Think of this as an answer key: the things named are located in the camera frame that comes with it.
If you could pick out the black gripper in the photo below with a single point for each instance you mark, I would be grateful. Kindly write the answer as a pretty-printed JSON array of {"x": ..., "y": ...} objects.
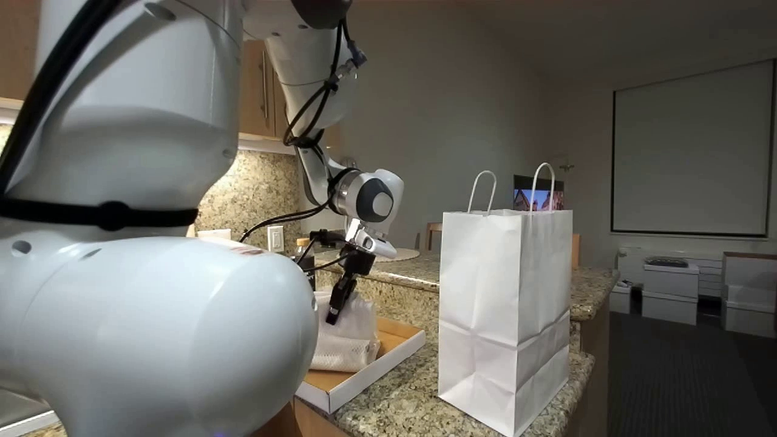
[{"x": 356, "y": 270}]

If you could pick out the white towel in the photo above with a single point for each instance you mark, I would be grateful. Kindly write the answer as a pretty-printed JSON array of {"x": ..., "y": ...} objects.
[
  {"x": 348, "y": 328},
  {"x": 348, "y": 365}
]

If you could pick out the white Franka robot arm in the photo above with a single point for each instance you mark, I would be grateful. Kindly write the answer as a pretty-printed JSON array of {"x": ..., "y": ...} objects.
[{"x": 137, "y": 323}]

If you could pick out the shallow cardboard box tray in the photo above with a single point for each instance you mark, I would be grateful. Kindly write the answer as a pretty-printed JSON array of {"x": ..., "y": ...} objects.
[{"x": 366, "y": 377}]

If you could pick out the round white plate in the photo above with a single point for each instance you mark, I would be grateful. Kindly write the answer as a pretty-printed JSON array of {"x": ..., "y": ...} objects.
[{"x": 403, "y": 254}]

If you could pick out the wooden counter drawer front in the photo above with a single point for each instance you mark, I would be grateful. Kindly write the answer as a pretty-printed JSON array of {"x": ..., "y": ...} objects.
[{"x": 304, "y": 423}]

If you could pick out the wooden dining chair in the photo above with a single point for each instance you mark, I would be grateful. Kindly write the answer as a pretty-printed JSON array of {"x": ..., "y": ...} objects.
[{"x": 429, "y": 236}]

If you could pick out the dark monitor with blue glow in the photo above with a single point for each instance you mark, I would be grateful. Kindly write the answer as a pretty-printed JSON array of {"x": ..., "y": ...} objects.
[{"x": 545, "y": 196}]

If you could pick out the small white storage box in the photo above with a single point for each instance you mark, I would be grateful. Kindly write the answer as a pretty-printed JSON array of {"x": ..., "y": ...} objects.
[{"x": 619, "y": 297}]

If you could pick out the white storage box stack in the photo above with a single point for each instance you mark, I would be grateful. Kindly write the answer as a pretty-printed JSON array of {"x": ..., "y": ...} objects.
[
  {"x": 670, "y": 292},
  {"x": 752, "y": 295}
]

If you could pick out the white projector screen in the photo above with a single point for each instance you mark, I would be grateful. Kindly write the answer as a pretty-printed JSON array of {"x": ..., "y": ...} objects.
[{"x": 692, "y": 146}]

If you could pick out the white wall outlet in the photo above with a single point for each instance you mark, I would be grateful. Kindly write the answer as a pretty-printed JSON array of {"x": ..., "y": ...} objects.
[{"x": 276, "y": 236}]

